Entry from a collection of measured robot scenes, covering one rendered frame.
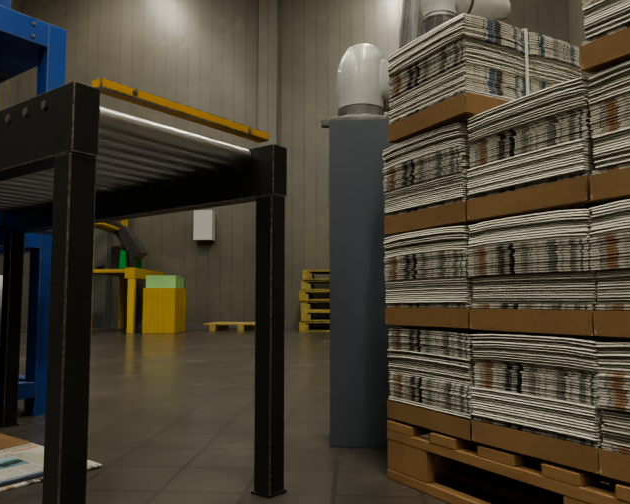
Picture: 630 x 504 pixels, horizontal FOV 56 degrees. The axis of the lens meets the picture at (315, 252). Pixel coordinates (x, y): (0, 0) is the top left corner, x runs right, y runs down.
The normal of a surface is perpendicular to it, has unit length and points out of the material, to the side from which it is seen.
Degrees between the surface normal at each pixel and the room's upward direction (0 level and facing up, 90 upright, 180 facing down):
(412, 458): 90
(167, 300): 90
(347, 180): 90
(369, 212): 90
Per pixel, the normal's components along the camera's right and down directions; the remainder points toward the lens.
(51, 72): 0.80, -0.05
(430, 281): -0.86, -0.04
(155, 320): -0.02, -0.08
